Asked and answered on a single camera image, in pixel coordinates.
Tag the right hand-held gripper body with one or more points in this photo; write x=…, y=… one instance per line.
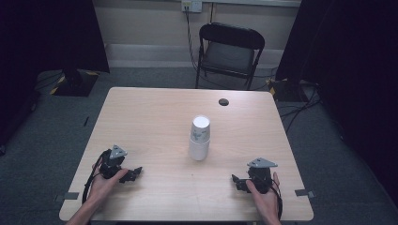
x=260, y=173

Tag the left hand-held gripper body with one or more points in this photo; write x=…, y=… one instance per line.
x=113, y=160

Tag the plain white paper cup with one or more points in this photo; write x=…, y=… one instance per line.
x=199, y=150

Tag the white paper cup with print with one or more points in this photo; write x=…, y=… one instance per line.
x=200, y=129

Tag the person's left hand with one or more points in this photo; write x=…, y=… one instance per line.
x=103, y=184

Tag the person's right hand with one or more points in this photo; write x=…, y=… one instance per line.
x=266, y=200

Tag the small black floor object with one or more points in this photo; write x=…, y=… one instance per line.
x=86, y=121

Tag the grey tape strip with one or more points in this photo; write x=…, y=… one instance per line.
x=67, y=196
x=304, y=193

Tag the black table grommet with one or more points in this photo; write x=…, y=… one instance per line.
x=223, y=102

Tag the black folding chair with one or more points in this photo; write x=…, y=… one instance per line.
x=230, y=53

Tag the black curtain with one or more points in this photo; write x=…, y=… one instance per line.
x=347, y=78
x=47, y=47

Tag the white wall socket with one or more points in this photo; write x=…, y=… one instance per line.
x=191, y=5

